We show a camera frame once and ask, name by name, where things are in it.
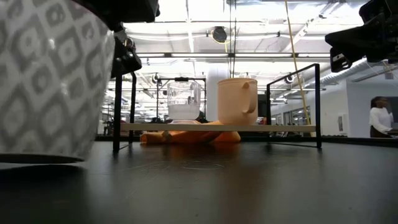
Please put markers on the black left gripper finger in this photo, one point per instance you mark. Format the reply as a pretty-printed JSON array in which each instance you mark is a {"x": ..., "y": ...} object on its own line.
[{"x": 127, "y": 62}]

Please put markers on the clear glass mug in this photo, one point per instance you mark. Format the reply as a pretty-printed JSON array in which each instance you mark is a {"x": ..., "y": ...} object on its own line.
[{"x": 183, "y": 109}]

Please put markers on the grey white patterned mug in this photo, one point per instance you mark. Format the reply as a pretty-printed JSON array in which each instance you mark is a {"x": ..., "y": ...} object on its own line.
[{"x": 46, "y": 87}]

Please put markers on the beige ceramic mug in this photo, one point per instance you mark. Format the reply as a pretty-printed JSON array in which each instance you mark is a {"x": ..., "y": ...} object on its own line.
[{"x": 233, "y": 102}]

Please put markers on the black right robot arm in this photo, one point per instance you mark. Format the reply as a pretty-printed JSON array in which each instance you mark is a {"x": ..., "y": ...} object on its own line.
[{"x": 382, "y": 7}]

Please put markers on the person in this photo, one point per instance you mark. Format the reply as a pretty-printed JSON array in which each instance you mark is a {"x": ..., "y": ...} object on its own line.
[{"x": 381, "y": 119}]

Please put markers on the orange cloth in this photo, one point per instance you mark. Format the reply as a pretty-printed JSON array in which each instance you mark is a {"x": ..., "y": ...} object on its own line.
[{"x": 192, "y": 137}]

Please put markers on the light wooden board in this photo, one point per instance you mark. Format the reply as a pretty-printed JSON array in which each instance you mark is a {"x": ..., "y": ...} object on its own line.
[{"x": 217, "y": 127}]

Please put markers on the black overhead camera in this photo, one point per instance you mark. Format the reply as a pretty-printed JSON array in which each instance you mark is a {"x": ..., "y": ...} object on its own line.
[{"x": 219, "y": 34}]

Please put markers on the black aluminium table frame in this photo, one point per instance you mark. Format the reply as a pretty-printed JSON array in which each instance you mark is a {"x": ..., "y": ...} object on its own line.
[{"x": 342, "y": 140}]

